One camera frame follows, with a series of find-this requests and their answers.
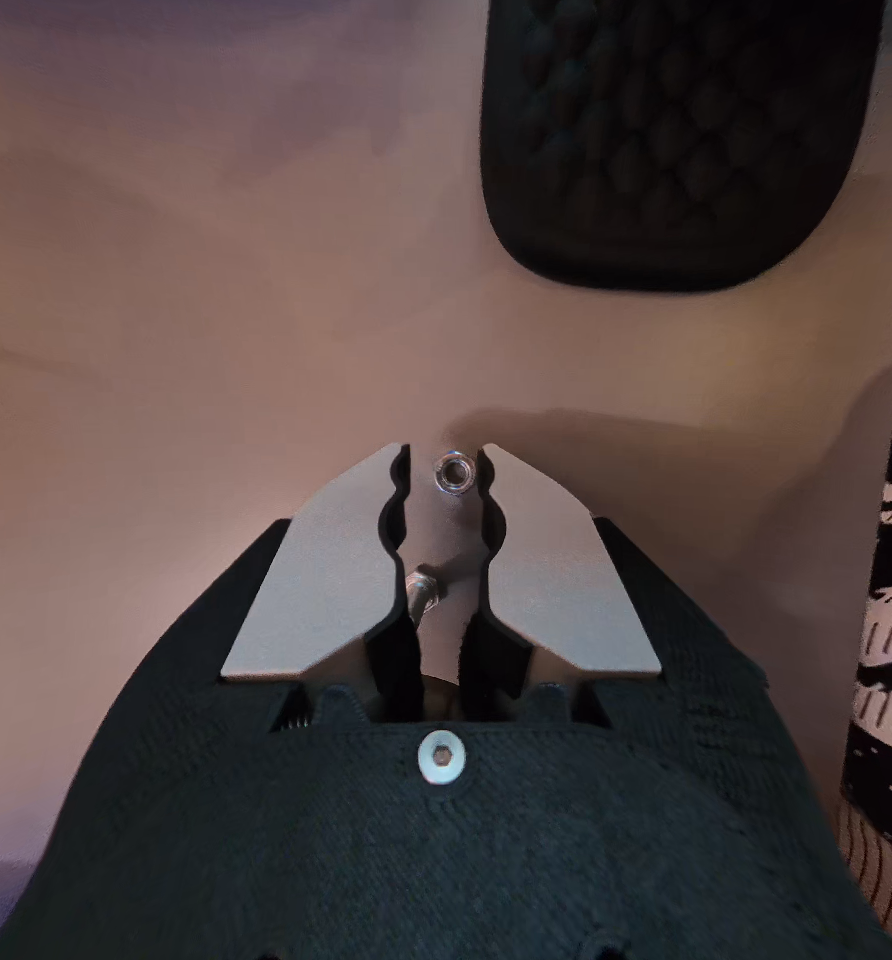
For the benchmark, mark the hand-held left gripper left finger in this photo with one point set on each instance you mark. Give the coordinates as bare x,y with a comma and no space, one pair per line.
318,592

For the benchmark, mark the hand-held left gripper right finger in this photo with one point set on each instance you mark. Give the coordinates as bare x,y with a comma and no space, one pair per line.
566,592

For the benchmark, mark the large silver hex bolt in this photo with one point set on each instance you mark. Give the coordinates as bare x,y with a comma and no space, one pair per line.
422,596

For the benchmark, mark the silver hex nut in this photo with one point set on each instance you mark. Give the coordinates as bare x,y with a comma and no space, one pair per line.
443,484

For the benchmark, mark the black honeycomb wrist pad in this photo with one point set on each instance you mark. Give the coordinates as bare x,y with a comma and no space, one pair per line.
678,135

